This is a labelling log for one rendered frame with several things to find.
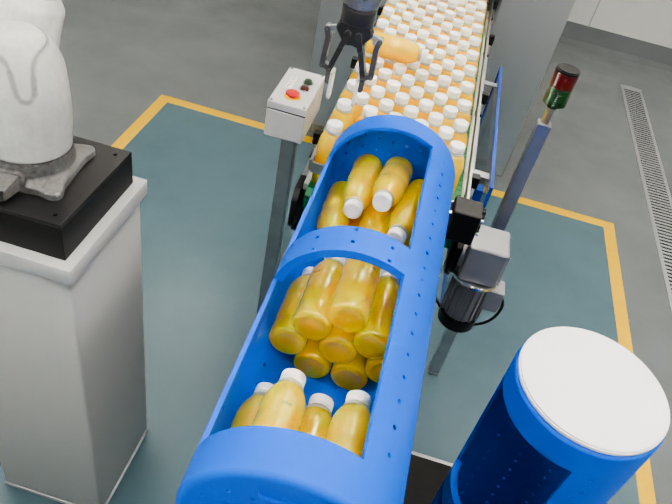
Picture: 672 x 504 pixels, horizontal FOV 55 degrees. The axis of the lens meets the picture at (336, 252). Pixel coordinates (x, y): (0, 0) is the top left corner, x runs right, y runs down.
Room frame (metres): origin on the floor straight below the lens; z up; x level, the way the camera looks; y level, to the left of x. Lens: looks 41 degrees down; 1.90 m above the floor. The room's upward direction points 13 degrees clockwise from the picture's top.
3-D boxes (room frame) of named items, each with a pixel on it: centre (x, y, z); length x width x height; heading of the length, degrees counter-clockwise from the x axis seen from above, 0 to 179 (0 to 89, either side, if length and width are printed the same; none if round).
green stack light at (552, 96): (1.63, -0.47, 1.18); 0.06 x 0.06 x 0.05
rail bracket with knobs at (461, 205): (1.30, -0.28, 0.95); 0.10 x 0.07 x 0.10; 86
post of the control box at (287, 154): (1.50, 0.19, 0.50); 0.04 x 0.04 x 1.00; 86
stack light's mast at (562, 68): (1.63, -0.47, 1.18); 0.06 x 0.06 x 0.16
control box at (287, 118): (1.50, 0.19, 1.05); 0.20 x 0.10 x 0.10; 176
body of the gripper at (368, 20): (1.41, 0.07, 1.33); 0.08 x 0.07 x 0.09; 86
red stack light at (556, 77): (1.63, -0.47, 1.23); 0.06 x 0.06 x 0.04
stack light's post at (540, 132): (1.63, -0.47, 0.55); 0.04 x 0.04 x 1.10; 86
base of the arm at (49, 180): (0.95, 0.61, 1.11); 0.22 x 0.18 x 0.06; 2
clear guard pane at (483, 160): (1.89, -0.40, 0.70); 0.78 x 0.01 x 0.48; 176
